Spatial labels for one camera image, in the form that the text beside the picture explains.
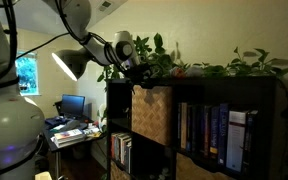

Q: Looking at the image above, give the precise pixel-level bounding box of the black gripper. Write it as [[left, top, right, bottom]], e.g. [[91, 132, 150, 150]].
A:
[[126, 63, 152, 83]]

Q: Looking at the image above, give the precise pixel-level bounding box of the woven storage box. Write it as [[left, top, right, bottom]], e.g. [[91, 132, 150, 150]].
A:
[[176, 153, 232, 180], [131, 85, 172, 145]]

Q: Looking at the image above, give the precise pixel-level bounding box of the red plush toy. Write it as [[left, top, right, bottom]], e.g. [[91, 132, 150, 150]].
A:
[[171, 67, 186, 78]]

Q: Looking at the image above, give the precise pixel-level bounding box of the white plush toy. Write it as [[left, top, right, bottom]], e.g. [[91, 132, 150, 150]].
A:
[[185, 66, 204, 77]]

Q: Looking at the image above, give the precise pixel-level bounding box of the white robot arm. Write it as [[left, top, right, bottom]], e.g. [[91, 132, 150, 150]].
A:
[[0, 0, 139, 180]]

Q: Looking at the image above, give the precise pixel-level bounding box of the green pothos plant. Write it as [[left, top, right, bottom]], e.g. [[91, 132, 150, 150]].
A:
[[97, 33, 288, 82]]

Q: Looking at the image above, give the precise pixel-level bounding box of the dark laptop screen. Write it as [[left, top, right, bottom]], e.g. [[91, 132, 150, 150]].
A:
[[61, 94, 85, 117]]

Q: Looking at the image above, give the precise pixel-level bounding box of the stack of books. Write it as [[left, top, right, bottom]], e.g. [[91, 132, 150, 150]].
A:
[[54, 129, 85, 148]]

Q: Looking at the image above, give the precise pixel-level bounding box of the blue textbook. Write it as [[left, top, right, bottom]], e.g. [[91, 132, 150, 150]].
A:
[[218, 103, 229, 165]]

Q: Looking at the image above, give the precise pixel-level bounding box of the black desk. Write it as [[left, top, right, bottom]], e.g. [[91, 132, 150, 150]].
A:
[[42, 120, 105, 180]]

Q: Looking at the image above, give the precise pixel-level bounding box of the black cube bookshelf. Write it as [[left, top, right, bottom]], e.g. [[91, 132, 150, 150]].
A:
[[107, 77, 277, 180]]

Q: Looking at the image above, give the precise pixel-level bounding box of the bright window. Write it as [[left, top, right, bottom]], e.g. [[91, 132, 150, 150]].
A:
[[15, 51, 39, 95]]

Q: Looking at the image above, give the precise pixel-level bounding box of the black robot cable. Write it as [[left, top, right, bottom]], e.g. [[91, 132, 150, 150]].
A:
[[0, 0, 128, 88]]

